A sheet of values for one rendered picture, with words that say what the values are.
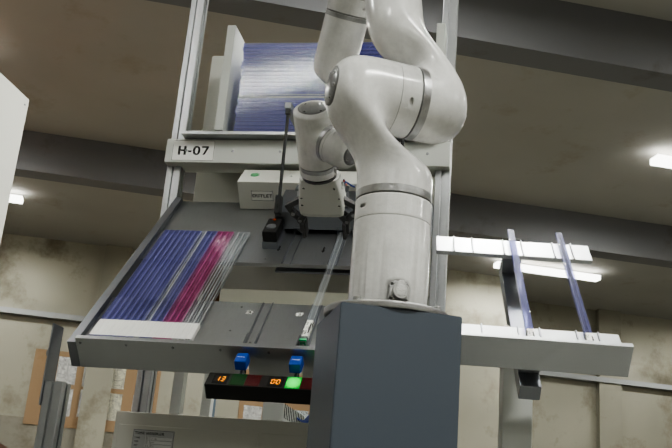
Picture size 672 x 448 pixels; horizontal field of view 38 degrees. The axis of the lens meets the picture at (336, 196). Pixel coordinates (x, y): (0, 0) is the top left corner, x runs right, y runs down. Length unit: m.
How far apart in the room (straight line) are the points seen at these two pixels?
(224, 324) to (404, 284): 0.74
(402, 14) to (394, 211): 0.37
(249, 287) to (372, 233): 1.26
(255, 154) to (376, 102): 1.15
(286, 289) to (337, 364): 1.32
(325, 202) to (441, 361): 0.79
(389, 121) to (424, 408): 0.45
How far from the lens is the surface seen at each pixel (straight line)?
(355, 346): 1.36
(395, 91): 1.53
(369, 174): 1.49
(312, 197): 2.10
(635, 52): 5.80
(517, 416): 2.00
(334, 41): 1.98
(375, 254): 1.44
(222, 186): 2.80
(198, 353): 2.00
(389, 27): 1.65
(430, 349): 1.39
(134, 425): 2.35
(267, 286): 2.67
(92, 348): 2.08
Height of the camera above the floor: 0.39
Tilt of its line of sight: 19 degrees up
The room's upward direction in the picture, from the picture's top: 5 degrees clockwise
